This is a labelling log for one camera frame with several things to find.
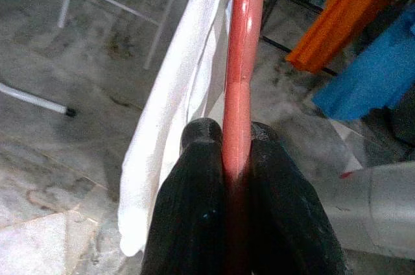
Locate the black metal clothes rack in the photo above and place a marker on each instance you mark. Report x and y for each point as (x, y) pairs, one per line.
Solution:
(277, 44)

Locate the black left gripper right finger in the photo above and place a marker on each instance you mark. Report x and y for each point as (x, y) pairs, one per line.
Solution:
(285, 223)

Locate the orange shirt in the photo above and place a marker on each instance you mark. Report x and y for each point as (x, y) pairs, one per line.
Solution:
(350, 12)

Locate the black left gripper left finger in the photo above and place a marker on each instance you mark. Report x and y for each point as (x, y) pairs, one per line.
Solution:
(188, 216)

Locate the red clothes hanger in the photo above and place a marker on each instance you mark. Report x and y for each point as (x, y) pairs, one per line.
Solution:
(241, 61)

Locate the blue shirt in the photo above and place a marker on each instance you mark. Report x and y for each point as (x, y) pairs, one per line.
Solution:
(373, 74)

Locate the white shirt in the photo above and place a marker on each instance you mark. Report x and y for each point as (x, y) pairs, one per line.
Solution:
(181, 93)

